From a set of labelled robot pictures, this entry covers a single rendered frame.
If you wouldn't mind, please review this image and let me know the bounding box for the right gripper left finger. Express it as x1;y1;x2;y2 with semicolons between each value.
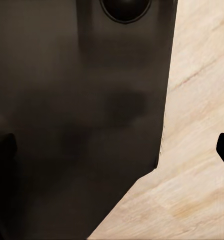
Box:
0;133;17;179

